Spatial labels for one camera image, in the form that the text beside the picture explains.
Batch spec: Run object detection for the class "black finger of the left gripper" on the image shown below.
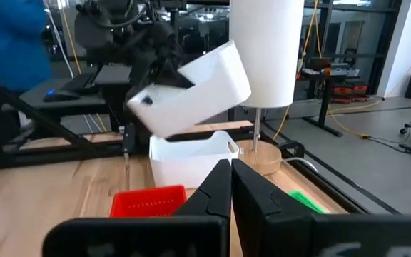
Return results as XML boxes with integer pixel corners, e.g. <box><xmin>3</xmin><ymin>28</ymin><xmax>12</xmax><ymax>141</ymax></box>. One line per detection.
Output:
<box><xmin>155</xmin><ymin>66</ymin><xmax>196</xmax><ymax>89</ymax></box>

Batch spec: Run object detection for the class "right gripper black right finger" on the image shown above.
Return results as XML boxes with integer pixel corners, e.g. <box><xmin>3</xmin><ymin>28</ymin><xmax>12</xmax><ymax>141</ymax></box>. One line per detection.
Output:
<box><xmin>230</xmin><ymin>158</ymin><xmax>411</xmax><ymax>257</ymax></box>

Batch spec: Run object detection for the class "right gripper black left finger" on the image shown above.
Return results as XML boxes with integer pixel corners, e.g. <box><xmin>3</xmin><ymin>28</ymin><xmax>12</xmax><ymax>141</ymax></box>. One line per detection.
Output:
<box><xmin>42</xmin><ymin>158</ymin><xmax>233</xmax><ymax>257</ymax></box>

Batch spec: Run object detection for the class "white plastic bin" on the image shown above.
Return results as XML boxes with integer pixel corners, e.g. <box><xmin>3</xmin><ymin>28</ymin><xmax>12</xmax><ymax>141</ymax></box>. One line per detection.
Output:
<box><xmin>126</xmin><ymin>39</ymin><xmax>253</xmax><ymax>139</ymax></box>
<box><xmin>148</xmin><ymin>130</ymin><xmax>240</xmax><ymax>189</ymax></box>

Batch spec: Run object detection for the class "green plastic mesh basket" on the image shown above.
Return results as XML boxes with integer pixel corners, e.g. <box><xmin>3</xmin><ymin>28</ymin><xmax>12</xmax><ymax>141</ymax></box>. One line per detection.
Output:
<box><xmin>286</xmin><ymin>190</ymin><xmax>327</xmax><ymax>215</ymax></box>

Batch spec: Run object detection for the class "red plastic mesh basket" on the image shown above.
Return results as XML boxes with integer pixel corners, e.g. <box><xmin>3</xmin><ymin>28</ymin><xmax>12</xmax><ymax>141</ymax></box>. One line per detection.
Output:
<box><xmin>109</xmin><ymin>184</ymin><xmax>188</xmax><ymax>218</ymax></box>

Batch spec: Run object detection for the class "grey desk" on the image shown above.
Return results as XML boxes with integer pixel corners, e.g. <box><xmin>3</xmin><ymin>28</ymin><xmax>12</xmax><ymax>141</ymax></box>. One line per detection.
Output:
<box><xmin>19</xmin><ymin>64</ymin><xmax>135</xmax><ymax>110</ymax></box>

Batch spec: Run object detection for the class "black keyboard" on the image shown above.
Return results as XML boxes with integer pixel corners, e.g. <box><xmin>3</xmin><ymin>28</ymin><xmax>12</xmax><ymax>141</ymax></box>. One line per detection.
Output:
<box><xmin>61</xmin><ymin>73</ymin><xmax>98</xmax><ymax>94</ymax></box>

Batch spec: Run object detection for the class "white cylinder shade table lamp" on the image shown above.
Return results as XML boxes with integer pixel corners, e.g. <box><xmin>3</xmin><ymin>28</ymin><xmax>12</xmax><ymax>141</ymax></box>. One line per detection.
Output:
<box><xmin>228</xmin><ymin>0</ymin><xmax>305</xmax><ymax>176</ymax></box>

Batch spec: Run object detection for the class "black computer mouse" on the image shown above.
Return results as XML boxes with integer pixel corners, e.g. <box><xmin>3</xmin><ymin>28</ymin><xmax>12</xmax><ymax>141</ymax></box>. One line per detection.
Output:
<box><xmin>43</xmin><ymin>88</ymin><xmax>81</xmax><ymax>104</ymax></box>

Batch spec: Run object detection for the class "person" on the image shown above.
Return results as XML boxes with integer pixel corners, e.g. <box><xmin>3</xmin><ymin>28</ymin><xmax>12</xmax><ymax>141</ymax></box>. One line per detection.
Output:
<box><xmin>0</xmin><ymin>0</ymin><xmax>52</xmax><ymax>92</ymax></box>

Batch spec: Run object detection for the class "black workbench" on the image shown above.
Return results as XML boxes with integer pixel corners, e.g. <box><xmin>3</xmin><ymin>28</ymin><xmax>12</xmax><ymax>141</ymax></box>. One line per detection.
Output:
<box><xmin>298</xmin><ymin>55</ymin><xmax>370</xmax><ymax>137</ymax></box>

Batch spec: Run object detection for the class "white lamp cord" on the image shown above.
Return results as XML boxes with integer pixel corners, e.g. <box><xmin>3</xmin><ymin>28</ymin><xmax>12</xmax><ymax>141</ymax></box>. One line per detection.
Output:
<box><xmin>282</xmin><ymin>156</ymin><xmax>320</xmax><ymax>173</ymax></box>

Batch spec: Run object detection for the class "yellow power cable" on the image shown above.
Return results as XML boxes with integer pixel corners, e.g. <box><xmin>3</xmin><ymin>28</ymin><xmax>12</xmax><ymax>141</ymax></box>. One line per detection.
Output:
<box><xmin>59</xmin><ymin>6</ymin><xmax>82</xmax><ymax>76</ymax></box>

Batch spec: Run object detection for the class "yellow floor extension cable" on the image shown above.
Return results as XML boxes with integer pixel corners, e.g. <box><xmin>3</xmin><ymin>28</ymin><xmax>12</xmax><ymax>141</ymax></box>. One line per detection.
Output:
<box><xmin>272</xmin><ymin>0</ymin><xmax>385</xmax><ymax>141</ymax></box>

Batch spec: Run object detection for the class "black aluminium table frame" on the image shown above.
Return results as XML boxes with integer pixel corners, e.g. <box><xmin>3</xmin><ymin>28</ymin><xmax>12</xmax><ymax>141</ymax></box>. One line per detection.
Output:
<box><xmin>0</xmin><ymin>67</ymin><xmax>402</xmax><ymax>215</ymax></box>

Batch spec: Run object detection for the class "black floor cable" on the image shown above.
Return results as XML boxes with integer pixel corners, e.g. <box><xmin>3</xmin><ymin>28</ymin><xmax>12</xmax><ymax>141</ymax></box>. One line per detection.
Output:
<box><xmin>367</xmin><ymin>136</ymin><xmax>411</xmax><ymax>162</ymax></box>

